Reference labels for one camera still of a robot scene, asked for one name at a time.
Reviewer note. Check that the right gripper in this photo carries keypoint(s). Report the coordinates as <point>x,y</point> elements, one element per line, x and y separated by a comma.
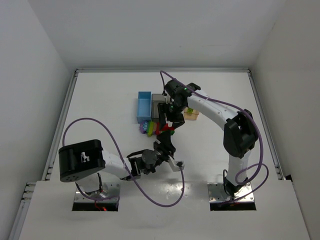
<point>172,116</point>

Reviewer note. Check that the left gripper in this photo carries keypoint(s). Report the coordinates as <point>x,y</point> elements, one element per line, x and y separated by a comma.
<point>164,147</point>

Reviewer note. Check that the red and green lego block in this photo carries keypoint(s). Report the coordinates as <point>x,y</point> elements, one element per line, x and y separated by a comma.
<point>166,128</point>

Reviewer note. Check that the lime green lego brick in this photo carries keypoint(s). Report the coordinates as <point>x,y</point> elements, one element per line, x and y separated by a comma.
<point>190,110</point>

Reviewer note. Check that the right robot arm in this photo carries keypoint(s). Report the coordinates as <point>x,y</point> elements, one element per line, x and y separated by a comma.
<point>239,134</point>

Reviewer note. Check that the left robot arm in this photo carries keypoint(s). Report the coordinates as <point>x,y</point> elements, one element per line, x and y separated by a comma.
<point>79,162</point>

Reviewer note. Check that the red green red lego stack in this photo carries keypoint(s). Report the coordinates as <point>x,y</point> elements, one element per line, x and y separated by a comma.
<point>157,128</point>

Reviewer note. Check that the dark grey container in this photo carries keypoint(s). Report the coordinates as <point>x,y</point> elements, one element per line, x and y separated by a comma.
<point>156,99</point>

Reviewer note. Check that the amber container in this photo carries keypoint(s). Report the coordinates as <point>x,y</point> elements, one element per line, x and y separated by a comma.
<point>191,117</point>

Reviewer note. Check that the blue container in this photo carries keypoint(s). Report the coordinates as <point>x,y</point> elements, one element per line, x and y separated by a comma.
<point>144,106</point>

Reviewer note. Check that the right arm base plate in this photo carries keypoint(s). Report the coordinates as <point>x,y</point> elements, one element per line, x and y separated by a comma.
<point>217,194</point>

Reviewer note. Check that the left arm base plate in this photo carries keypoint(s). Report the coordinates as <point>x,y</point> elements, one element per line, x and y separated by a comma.
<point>110,194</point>

